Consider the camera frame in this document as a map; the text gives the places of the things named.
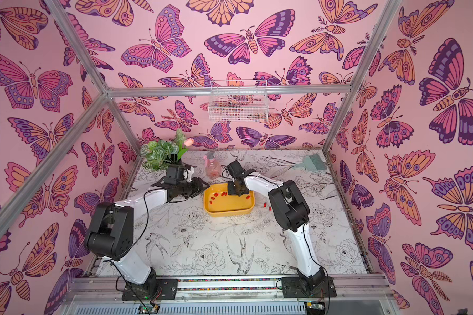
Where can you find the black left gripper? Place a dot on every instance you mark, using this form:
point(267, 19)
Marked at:
point(198, 188)

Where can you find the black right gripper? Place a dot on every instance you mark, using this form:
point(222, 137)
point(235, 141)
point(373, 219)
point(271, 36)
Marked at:
point(238, 185)

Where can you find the yellow plastic storage tray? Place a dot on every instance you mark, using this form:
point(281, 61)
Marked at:
point(219, 203)

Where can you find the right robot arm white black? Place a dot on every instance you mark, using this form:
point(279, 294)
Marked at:
point(291, 212)

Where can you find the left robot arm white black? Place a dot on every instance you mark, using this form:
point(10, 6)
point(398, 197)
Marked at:
point(111, 232)

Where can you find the pink spray bottle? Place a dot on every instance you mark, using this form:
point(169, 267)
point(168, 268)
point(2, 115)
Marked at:
point(213, 167)

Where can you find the green artificial plant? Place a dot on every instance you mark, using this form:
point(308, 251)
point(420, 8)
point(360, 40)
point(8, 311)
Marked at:
point(160, 154)

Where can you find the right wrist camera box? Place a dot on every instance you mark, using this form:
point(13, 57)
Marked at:
point(236, 170)

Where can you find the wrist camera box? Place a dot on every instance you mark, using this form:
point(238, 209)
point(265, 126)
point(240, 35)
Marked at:
point(178, 173)
point(236, 170)

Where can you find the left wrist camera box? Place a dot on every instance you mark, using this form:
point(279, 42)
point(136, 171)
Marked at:
point(178, 173)

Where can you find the aluminium frame post left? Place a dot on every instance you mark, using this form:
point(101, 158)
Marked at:
point(78, 41)

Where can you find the aluminium frame post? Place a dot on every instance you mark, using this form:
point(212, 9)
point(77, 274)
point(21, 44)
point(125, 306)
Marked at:
point(377, 37)
point(78, 41)

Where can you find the white wire basket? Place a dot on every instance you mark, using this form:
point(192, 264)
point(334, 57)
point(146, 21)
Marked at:
point(237, 107)

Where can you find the aluminium frame top bar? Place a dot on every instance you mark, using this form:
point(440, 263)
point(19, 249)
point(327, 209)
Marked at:
point(246, 90)

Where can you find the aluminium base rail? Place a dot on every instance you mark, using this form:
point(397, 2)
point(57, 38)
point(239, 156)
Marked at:
point(222, 288)

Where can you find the aluminium frame post right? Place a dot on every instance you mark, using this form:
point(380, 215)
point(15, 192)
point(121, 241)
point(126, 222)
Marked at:
point(377, 37)

